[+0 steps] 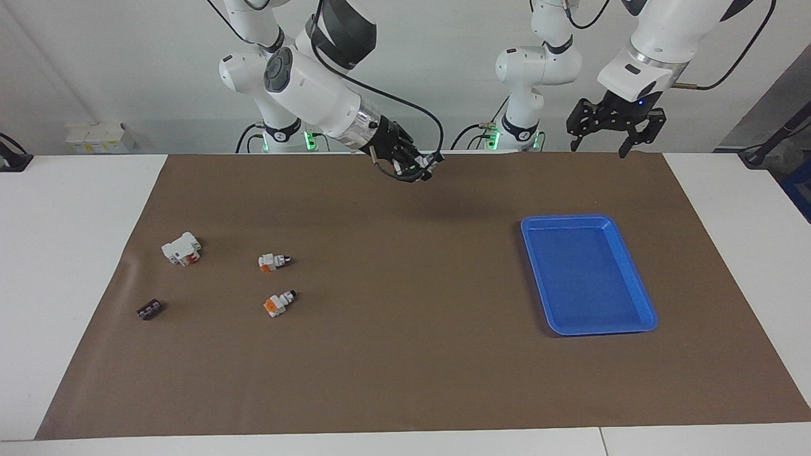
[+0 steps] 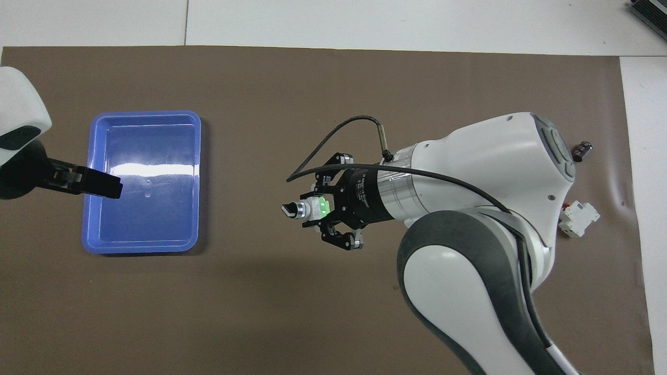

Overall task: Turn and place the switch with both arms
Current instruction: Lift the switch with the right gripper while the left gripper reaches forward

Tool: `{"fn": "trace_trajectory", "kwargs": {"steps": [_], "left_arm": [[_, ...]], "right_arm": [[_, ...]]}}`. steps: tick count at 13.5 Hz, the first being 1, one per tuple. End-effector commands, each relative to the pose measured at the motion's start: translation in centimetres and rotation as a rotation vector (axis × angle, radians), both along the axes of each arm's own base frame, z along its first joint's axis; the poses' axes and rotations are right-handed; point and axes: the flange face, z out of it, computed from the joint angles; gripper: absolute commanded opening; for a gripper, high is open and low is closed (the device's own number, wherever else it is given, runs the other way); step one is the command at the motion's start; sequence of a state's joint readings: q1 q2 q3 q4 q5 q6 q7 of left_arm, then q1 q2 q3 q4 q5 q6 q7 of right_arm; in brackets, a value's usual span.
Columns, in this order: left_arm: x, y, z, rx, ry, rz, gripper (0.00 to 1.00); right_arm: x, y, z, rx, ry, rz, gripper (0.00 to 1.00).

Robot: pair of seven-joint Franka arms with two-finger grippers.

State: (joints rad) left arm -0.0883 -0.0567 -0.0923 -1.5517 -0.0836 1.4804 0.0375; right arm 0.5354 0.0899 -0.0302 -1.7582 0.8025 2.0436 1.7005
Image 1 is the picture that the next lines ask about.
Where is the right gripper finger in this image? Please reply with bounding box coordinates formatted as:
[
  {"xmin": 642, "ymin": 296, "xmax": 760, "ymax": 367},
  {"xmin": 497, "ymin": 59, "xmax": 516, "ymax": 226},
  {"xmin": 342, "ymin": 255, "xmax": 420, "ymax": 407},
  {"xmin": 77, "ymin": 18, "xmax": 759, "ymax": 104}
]
[
  {"xmin": 398, "ymin": 123, "xmax": 444, "ymax": 167},
  {"xmin": 374, "ymin": 155, "xmax": 431, "ymax": 183}
]

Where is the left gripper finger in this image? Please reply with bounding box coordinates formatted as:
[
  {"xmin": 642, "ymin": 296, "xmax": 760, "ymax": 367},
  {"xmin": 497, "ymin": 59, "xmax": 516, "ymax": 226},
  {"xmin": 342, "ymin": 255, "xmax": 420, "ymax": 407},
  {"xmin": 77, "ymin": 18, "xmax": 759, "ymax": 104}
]
[
  {"xmin": 566, "ymin": 98, "xmax": 600, "ymax": 153},
  {"xmin": 620, "ymin": 109, "xmax": 667, "ymax": 159}
]

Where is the green capped selector switch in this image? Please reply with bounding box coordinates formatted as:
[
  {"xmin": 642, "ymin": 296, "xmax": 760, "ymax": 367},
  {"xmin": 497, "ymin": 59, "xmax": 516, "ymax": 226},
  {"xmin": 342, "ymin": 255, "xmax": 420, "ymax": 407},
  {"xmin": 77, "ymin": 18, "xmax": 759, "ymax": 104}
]
[{"xmin": 405, "ymin": 155, "xmax": 438, "ymax": 183}]

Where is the black stand pole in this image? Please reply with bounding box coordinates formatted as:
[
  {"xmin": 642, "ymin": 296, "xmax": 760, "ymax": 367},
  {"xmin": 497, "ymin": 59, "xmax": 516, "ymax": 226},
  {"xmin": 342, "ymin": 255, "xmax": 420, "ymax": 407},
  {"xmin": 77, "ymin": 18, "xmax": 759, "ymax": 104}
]
[{"xmin": 738, "ymin": 101, "xmax": 811, "ymax": 169}]

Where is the blue crate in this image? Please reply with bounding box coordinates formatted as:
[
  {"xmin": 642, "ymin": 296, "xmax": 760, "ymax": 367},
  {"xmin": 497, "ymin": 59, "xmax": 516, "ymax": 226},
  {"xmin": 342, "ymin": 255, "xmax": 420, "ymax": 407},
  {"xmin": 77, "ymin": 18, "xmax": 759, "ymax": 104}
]
[{"xmin": 781, "ymin": 161, "xmax": 811, "ymax": 224}]

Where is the blue plastic tray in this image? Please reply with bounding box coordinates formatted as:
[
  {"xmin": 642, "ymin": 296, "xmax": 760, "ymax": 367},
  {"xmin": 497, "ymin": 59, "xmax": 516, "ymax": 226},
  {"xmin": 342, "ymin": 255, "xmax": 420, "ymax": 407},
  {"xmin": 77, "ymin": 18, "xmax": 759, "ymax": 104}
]
[{"xmin": 520, "ymin": 214, "xmax": 659, "ymax": 336}]

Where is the brown table mat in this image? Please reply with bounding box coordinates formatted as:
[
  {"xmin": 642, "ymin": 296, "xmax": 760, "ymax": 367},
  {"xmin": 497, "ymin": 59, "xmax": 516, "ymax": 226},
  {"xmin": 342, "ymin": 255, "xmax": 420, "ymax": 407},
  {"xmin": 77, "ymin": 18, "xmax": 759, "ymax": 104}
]
[{"xmin": 35, "ymin": 152, "xmax": 811, "ymax": 441}]

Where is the white red circuit breaker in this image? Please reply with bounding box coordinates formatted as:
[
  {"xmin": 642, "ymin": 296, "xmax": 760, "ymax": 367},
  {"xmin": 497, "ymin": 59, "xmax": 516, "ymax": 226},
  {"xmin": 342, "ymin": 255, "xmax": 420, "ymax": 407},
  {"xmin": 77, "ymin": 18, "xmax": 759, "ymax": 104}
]
[{"xmin": 161, "ymin": 232, "xmax": 203, "ymax": 267}]

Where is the white cardboard box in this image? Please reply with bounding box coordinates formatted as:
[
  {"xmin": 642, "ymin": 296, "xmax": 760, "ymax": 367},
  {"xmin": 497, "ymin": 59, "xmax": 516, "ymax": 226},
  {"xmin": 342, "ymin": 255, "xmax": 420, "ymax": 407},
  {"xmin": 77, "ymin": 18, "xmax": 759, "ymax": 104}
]
[{"xmin": 65, "ymin": 122, "xmax": 137, "ymax": 155}]

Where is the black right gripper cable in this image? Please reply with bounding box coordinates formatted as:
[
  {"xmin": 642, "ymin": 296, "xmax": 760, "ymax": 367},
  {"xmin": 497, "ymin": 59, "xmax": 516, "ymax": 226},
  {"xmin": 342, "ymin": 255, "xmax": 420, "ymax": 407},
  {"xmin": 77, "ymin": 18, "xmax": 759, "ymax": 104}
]
[{"xmin": 307, "ymin": 0, "xmax": 444, "ymax": 167}]

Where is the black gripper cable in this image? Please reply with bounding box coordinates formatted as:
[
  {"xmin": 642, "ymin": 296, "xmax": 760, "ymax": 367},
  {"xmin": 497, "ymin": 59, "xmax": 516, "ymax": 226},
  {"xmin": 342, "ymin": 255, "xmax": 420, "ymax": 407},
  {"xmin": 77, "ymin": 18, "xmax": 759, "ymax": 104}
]
[
  {"xmin": 307, "ymin": 0, "xmax": 444, "ymax": 167},
  {"xmin": 672, "ymin": 0, "xmax": 779, "ymax": 91}
]

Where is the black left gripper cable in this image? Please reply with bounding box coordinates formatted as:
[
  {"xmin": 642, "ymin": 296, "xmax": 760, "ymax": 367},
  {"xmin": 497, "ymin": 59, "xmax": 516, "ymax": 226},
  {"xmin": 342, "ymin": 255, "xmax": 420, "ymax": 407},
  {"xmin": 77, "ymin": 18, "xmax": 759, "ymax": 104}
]
[{"xmin": 672, "ymin": 0, "xmax": 779, "ymax": 91}]

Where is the black base power cable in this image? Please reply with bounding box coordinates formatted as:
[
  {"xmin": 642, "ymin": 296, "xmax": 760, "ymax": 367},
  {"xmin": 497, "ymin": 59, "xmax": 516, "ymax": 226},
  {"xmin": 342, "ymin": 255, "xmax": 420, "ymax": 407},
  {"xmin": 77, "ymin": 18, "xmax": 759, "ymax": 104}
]
[
  {"xmin": 451, "ymin": 95, "xmax": 511, "ymax": 151},
  {"xmin": 236, "ymin": 122, "xmax": 265, "ymax": 154}
]

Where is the orange capped push switch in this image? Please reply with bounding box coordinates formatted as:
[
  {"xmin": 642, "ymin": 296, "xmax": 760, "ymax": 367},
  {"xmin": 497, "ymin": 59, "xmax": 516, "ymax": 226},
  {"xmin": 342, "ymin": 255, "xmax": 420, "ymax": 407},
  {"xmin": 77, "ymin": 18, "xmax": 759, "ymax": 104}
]
[{"xmin": 263, "ymin": 289, "xmax": 297, "ymax": 318}]

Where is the black clamp with cable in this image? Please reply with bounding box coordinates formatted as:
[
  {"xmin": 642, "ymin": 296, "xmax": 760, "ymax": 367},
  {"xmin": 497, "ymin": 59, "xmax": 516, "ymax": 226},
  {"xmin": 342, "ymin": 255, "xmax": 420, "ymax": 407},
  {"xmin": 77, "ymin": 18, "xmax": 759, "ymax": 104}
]
[{"xmin": 0, "ymin": 132, "xmax": 34, "ymax": 173}]

